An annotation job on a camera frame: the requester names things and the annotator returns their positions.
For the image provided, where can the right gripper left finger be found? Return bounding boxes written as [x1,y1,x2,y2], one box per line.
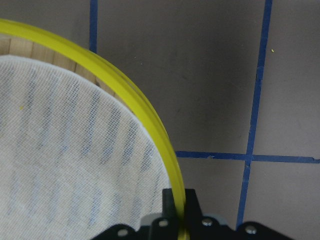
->
[139,188,179,240]

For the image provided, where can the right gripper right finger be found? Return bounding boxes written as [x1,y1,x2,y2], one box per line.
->
[184,188,228,240]

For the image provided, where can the yellow steamer layer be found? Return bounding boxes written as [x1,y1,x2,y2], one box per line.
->
[0,18,191,240]

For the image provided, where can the white steamer cloth liner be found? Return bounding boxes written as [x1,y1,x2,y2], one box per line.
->
[0,55,170,240]

